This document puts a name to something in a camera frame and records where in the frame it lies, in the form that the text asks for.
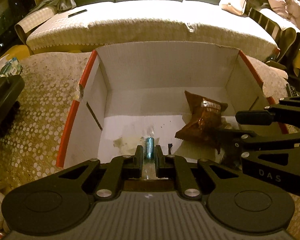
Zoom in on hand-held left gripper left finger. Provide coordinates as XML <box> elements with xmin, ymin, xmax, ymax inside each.
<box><xmin>47</xmin><ymin>145</ymin><xmax>143</xmax><ymax>200</ymax></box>

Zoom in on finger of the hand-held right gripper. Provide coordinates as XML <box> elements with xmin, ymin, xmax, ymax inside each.
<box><xmin>235</xmin><ymin>97</ymin><xmax>300</xmax><ymax>128</ymax></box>
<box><xmin>221</xmin><ymin>127</ymin><xmax>300</xmax><ymax>167</ymax></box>

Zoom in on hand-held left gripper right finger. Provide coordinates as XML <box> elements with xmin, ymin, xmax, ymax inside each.
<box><xmin>156</xmin><ymin>145</ymin><xmax>253</xmax><ymax>200</ymax></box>

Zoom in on clear plastic snack wrapper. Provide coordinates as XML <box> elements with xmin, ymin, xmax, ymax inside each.
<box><xmin>140</xmin><ymin>127</ymin><xmax>157</xmax><ymax>180</ymax></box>

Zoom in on brown red snack packet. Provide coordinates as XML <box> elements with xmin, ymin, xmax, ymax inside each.
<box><xmin>175</xmin><ymin>90</ymin><xmax>228</xmax><ymax>153</ymax></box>

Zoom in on red cardboard box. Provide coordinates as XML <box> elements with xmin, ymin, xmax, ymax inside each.
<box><xmin>56</xmin><ymin>41</ymin><xmax>289</xmax><ymax>169</ymax></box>

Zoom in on black remote control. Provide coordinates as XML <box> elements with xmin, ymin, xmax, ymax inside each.
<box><xmin>285</xmin><ymin>82</ymin><xmax>300</xmax><ymax>98</ymax></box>

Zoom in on dark slatted object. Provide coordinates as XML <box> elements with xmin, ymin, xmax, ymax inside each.
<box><xmin>247</xmin><ymin>4</ymin><xmax>300</xmax><ymax>63</ymax></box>

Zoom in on white bag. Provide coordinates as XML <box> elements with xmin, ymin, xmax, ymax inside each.
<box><xmin>219</xmin><ymin>0</ymin><xmax>249</xmax><ymax>15</ymax></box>

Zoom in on pink jacket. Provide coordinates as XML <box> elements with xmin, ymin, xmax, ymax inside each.
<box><xmin>240</xmin><ymin>0</ymin><xmax>300</xmax><ymax>34</ymax></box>

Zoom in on white lace sofa cover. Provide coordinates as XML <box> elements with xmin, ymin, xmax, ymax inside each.
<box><xmin>26</xmin><ymin>1</ymin><xmax>278</xmax><ymax>55</ymax></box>

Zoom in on black tabletop appliance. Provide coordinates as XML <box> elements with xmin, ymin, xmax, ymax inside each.
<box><xmin>0</xmin><ymin>75</ymin><xmax>25</xmax><ymax>139</ymax></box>

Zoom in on tissue pack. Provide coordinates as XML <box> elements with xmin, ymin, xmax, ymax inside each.
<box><xmin>0</xmin><ymin>56</ymin><xmax>23</xmax><ymax>78</ymax></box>

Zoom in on white lace armrest cover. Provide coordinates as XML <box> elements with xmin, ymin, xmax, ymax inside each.
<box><xmin>15</xmin><ymin>6</ymin><xmax>56</xmax><ymax>45</ymax></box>

